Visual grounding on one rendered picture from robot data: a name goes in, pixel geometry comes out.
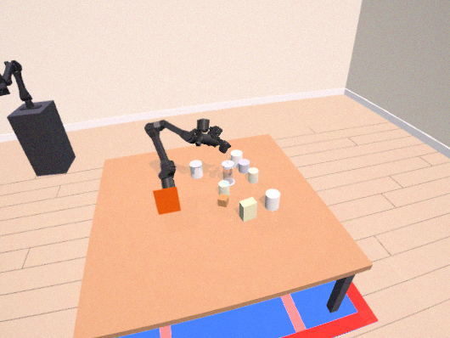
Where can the pale yellow block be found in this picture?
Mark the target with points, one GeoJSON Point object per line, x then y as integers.
{"type": "Point", "coordinates": [247, 209]}

